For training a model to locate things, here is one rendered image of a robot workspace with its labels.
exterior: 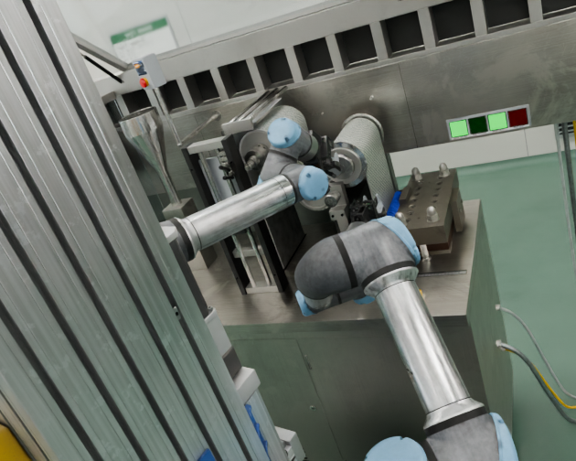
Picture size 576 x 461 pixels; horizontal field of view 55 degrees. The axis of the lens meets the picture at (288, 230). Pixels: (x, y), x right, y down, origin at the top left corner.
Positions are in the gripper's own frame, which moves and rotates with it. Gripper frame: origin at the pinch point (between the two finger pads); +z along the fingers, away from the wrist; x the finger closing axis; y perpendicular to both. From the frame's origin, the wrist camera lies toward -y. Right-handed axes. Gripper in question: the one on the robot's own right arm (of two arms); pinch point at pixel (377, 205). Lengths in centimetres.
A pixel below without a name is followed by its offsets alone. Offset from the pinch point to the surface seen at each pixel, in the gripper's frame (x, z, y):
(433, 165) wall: 34, 263, -99
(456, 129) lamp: -23.3, 29.3, 9.2
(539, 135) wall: -43, 263, -89
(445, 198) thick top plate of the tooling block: -18.7, 11.2, -6.1
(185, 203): 74, 7, 8
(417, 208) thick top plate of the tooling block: -10.3, 6.7, -6.1
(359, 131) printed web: 2.5, 10.6, 21.0
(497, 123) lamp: -35.9, 29.4, 8.8
